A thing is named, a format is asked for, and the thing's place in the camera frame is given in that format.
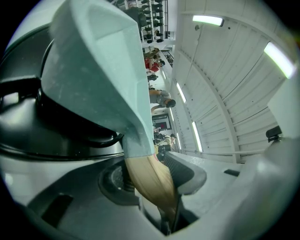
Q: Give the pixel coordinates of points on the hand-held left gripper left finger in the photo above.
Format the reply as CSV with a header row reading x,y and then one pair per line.
x,y
93,218

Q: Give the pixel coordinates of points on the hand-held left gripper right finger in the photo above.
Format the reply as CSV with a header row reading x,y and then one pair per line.
x,y
211,187

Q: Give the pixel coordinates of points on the black induction cooktop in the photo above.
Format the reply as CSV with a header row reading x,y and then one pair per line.
x,y
28,126

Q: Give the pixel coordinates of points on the long ceiling light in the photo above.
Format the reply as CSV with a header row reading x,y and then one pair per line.
x,y
197,136
208,20
181,92
279,59

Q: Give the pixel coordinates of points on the shelf of black items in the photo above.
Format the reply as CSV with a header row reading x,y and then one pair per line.
x,y
150,18

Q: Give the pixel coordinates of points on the black head-mounted camera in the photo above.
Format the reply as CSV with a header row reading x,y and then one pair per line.
x,y
273,134

